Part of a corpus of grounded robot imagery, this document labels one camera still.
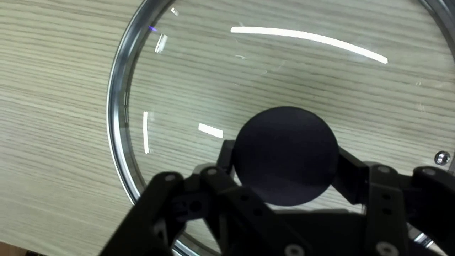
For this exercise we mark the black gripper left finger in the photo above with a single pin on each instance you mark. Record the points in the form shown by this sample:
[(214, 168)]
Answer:
[(189, 213)]

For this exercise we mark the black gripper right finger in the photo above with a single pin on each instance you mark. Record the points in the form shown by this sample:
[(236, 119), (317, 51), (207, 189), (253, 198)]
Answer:
[(402, 213)]

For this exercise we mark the glass lid with black knob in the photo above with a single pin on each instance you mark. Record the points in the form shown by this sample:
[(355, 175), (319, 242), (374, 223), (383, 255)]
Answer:
[(284, 151)]

